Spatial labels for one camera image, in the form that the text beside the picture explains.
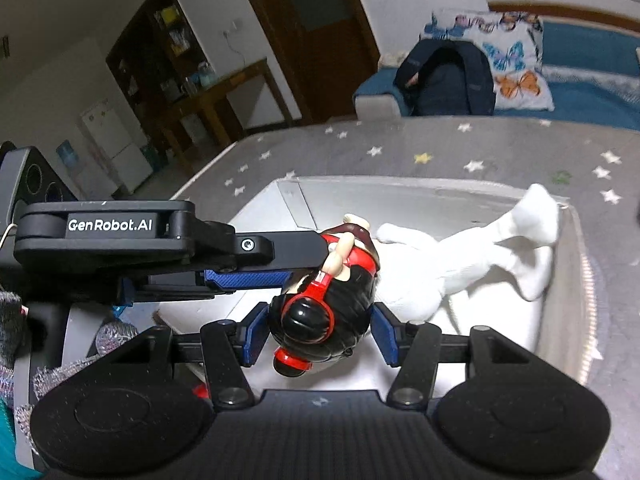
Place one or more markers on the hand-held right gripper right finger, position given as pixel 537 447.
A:
pixel 385 337

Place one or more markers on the white plush toy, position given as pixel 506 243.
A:
pixel 480 255

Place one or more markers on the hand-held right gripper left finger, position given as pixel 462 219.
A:
pixel 251 337

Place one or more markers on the brown wooden door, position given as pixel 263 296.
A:
pixel 315 35

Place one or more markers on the red and black doll figure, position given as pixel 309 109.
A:
pixel 325 305

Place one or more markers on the blue water bottle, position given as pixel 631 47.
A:
pixel 69 160

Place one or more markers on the brown wooden desk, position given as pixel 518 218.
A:
pixel 240 85

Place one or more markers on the blue sofa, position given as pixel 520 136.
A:
pixel 590 60

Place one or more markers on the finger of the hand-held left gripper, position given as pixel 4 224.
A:
pixel 250 280

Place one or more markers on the butterfly print pillow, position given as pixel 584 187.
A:
pixel 520 55

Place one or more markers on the red ball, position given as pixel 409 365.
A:
pixel 201 390

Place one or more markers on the dark blue backpack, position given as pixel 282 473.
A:
pixel 445 80

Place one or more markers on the grey star tablecloth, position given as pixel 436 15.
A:
pixel 400 145

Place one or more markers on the white refrigerator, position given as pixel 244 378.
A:
pixel 112 145

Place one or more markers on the grey cardboard box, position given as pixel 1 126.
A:
pixel 425 200

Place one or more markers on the dark wooden bookshelf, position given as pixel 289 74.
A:
pixel 160 45

